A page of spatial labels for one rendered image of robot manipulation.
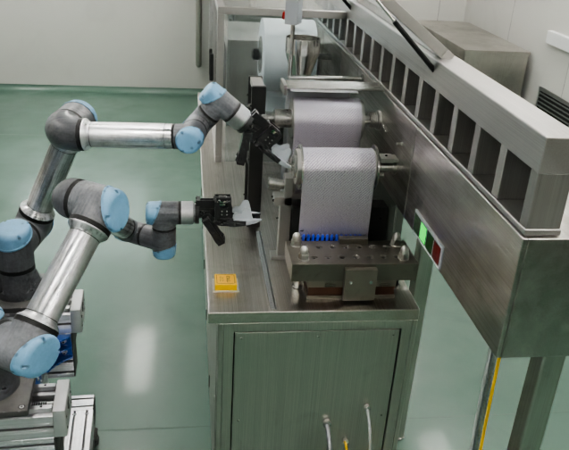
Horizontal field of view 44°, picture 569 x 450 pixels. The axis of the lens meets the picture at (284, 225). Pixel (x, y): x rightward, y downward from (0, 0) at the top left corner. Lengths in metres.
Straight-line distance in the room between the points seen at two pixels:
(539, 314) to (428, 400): 1.78
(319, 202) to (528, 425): 0.92
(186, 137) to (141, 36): 5.76
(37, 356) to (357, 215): 1.10
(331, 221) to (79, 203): 0.83
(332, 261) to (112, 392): 1.46
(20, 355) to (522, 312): 1.16
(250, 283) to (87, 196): 0.64
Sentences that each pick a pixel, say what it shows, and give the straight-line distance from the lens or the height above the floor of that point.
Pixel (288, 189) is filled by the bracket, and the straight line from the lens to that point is 2.31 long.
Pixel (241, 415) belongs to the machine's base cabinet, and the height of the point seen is 0.50.
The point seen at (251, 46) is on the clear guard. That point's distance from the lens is 3.14.
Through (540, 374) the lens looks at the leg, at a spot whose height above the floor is 1.04.
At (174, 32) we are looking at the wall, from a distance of 7.72.
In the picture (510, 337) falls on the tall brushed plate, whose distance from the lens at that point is 1.63.
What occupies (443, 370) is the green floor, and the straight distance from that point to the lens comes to 3.54.
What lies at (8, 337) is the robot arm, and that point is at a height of 1.03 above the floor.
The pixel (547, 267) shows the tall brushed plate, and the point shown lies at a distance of 1.56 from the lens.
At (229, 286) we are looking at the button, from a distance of 2.22.
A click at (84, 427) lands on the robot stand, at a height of 0.21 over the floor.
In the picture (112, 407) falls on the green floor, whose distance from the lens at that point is 3.20.
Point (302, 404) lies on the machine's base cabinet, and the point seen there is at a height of 0.54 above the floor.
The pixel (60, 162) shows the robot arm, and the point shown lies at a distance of 2.32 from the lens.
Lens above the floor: 2.05
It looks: 25 degrees down
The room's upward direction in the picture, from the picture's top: 4 degrees clockwise
